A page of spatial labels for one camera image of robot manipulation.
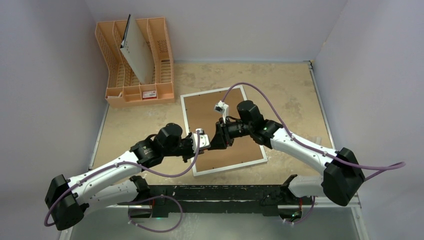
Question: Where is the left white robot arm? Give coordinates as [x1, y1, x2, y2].
[43, 123, 210, 231]

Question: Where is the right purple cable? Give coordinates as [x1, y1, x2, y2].
[221, 82, 406, 181]

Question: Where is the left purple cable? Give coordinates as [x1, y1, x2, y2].
[43, 129, 201, 228]

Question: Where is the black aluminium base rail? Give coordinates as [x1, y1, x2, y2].
[67, 183, 362, 220]

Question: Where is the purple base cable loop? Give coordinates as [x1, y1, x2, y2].
[128, 192, 186, 233]

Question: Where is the white picture frame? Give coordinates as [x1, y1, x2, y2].
[180, 87, 268, 177]

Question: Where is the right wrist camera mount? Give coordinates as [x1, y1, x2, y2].
[214, 100, 230, 123]

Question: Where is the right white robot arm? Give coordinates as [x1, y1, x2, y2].
[209, 100, 365, 207]

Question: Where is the clear plastic screwdriver packaging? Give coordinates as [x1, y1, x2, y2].
[313, 136, 322, 145]

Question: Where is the white board in organizer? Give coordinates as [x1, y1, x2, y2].
[120, 14, 155, 85]

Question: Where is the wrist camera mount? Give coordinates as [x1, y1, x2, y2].
[214, 100, 230, 123]
[191, 128, 211, 152]

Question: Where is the orange plastic file organizer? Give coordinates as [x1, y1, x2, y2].
[95, 15, 175, 108]

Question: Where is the small red white box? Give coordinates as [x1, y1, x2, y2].
[141, 90, 157, 100]

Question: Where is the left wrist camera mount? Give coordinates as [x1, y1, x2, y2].
[191, 128, 211, 152]

